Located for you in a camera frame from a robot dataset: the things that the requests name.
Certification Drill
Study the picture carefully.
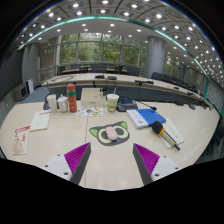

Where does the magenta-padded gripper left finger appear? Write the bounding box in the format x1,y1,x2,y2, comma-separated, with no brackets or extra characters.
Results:
43,142,92,186

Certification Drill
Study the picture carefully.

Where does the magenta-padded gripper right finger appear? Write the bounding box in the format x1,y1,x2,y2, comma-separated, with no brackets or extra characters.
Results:
132,143,183,186

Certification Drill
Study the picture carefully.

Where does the cat-shaped grey green mouse pad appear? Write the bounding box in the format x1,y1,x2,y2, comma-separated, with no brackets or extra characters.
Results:
88,120,131,147

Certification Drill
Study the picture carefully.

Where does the blue and white book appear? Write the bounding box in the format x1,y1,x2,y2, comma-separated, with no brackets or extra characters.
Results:
125,108,167,130

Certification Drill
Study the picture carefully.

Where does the red and white brochure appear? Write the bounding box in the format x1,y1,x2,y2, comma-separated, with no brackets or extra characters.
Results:
12,124,31,156

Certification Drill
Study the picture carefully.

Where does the white leaflet red header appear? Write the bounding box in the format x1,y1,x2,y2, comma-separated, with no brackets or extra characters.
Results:
29,109,52,132

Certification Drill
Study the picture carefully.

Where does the colourful sticker sheet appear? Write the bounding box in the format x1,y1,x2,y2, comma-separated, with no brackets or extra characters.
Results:
76,106,104,118

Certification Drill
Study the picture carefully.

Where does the white lidded mug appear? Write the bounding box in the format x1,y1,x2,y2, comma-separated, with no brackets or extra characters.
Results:
56,94,70,114

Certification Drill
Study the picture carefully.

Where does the black conference microphone unit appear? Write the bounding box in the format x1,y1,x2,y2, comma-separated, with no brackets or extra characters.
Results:
42,92,51,111
115,95,158,113

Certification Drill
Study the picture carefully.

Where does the stack of white paper cups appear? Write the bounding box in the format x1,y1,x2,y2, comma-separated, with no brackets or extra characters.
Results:
46,93,58,113

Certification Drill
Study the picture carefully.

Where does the red drink bottle green band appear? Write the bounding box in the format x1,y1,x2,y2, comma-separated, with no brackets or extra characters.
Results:
66,83,78,114

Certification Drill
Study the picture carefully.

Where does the white cardboard box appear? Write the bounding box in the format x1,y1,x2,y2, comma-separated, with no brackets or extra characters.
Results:
80,87,108,108

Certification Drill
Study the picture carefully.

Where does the green printed paper cup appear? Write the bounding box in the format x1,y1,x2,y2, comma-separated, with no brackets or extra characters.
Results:
106,87,120,113

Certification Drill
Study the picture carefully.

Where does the curved wooden conference desk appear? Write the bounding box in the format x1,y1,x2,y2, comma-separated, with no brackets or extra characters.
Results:
40,72,214,109

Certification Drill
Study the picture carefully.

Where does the group of dark office chairs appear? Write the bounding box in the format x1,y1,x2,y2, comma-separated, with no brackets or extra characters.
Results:
56,63,214,111

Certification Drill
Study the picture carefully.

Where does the group of ceiling lights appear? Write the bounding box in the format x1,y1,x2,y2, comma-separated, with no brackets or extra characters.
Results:
16,0,224,88

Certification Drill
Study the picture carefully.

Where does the black microphone orange ring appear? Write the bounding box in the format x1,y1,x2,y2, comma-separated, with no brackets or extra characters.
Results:
151,120,181,152

